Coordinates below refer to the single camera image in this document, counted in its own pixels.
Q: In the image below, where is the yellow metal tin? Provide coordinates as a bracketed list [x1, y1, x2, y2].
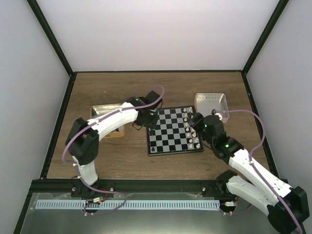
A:
[90, 103, 125, 138]

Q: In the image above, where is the black white chessboard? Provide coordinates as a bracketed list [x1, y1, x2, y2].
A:
[147, 106, 203, 156]

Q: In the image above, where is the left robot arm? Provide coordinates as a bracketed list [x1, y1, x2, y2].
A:
[62, 91, 163, 197]

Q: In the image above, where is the light blue cable duct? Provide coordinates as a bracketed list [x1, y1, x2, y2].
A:
[35, 199, 220, 211]

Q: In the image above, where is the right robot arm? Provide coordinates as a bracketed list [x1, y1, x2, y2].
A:
[188, 110, 310, 234]

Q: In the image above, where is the black aluminium frame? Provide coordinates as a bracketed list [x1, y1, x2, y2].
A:
[13, 0, 289, 234]

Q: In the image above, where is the pink metal tin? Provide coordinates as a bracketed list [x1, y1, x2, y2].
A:
[195, 93, 230, 123]

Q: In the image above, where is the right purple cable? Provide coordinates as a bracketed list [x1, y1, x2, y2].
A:
[219, 109, 304, 234]

